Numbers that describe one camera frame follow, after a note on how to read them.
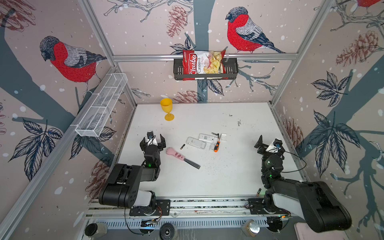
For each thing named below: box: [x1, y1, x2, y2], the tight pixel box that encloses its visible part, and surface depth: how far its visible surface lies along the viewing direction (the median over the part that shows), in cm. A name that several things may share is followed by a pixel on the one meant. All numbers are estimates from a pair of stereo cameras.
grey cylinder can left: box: [84, 222, 108, 238], surface depth 62 cm
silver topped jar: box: [240, 219, 261, 238], surface depth 61 cm
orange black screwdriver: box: [213, 133, 222, 153], surface depth 96 cm
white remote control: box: [198, 133, 218, 143], surface depth 102 cm
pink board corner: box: [294, 222, 350, 240], surface depth 65 cm
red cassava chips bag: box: [182, 49, 228, 81], surface depth 89 cm
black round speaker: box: [159, 222, 175, 240], surface depth 60 cm
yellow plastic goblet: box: [161, 98, 175, 122], surface depth 108 cm
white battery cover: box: [220, 133, 228, 141], surface depth 103 cm
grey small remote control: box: [185, 136, 207, 150], surface depth 100 cm
